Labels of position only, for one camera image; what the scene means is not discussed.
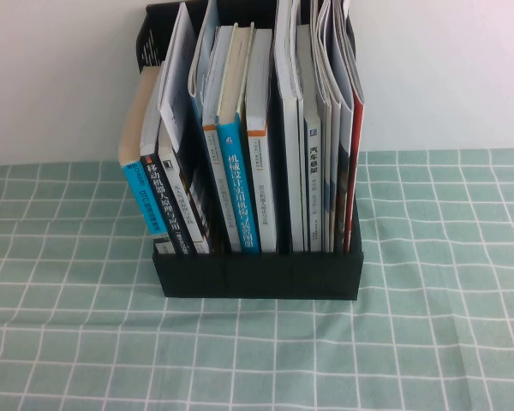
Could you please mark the red and white brochure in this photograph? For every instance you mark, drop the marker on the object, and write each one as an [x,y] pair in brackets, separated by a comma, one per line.
[356,128]

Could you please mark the thick white orange band book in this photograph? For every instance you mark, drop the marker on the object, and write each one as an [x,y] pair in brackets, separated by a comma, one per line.
[261,192]

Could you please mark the thin white orange band book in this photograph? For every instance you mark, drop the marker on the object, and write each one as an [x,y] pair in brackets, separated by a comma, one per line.
[222,192]

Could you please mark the tall plain white book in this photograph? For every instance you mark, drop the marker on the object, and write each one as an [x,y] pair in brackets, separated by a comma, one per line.
[295,171]

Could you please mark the white book blue logo spine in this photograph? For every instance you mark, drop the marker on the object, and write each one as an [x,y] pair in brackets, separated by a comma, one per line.
[313,180]

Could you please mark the black plastic book holder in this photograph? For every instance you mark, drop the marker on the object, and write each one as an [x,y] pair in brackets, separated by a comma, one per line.
[257,278]

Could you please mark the white spine book black logo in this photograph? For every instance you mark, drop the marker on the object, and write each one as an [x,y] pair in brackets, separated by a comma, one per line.
[183,201]

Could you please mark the cyan spine book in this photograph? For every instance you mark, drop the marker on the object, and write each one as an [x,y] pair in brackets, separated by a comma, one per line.
[143,201]

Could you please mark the thin white brochure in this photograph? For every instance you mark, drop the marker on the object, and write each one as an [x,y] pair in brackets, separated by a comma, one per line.
[319,64]
[336,171]

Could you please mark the dark photo cover magazine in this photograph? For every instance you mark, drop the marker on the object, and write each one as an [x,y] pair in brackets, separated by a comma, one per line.
[175,85]

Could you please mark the light blue thin booklet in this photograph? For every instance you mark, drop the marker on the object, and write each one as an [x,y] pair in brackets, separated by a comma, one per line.
[205,38]

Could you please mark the green white checked tablecloth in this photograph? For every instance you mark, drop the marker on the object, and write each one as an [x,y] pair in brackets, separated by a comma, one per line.
[111,364]

